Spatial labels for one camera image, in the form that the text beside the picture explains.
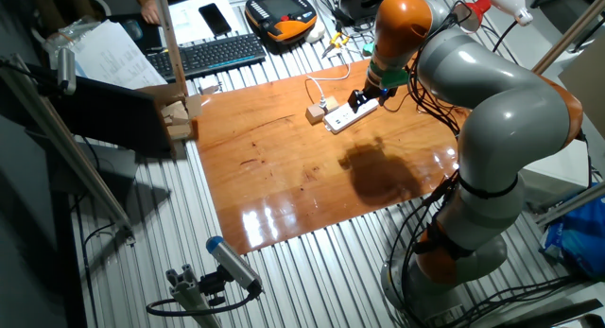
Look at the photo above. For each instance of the black round fan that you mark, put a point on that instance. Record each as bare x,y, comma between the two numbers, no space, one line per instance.
361,2

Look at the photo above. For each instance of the person's hand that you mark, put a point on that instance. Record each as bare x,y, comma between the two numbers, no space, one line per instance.
151,12

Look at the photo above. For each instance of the white plug adapter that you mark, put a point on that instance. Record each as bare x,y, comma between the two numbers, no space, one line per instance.
209,89

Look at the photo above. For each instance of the black keyboard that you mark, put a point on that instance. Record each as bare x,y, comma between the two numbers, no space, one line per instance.
212,56

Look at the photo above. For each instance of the orange black teach pendant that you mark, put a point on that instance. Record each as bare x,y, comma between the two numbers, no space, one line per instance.
283,13

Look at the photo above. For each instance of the dark computer mouse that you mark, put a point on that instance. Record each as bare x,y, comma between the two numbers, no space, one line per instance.
133,30

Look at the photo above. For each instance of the printed paper sheet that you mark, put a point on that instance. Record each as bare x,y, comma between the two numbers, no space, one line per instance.
113,58

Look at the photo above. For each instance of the black smartphone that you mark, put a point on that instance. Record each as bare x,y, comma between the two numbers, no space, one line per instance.
215,19

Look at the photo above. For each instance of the white paper pad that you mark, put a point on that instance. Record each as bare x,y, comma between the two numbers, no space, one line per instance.
189,18

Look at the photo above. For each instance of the aluminium frame beam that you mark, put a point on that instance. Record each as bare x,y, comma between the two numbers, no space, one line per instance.
61,143
569,34
572,204

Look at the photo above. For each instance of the orange wooden board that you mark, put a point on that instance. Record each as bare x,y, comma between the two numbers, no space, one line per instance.
283,167

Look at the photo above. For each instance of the wooden cube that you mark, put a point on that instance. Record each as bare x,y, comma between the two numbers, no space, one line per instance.
314,114
332,103

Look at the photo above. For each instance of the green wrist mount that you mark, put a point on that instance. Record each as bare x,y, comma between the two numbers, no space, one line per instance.
390,77

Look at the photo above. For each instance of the cardboard box with wood blocks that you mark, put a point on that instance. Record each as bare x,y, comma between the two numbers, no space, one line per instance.
177,113

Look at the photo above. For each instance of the black monitor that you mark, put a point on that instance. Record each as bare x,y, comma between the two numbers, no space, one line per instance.
108,115

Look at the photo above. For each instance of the silver camera with blue cap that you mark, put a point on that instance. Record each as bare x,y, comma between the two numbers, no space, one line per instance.
234,264

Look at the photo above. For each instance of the blue plastic bag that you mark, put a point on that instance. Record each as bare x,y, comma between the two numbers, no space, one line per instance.
579,233

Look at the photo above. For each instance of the aluminium profile camera stand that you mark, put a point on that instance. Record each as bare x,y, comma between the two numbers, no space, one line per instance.
189,295

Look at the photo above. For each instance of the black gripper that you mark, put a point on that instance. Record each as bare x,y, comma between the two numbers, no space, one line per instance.
380,92

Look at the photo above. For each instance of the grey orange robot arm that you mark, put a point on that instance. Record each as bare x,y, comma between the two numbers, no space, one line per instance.
510,120

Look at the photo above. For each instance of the white power strip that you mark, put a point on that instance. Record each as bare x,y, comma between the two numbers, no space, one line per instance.
345,117

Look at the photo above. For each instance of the cardboard sheet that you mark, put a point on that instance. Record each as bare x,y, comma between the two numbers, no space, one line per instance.
586,82

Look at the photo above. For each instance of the wooden post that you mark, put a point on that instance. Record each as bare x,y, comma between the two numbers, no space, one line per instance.
169,39

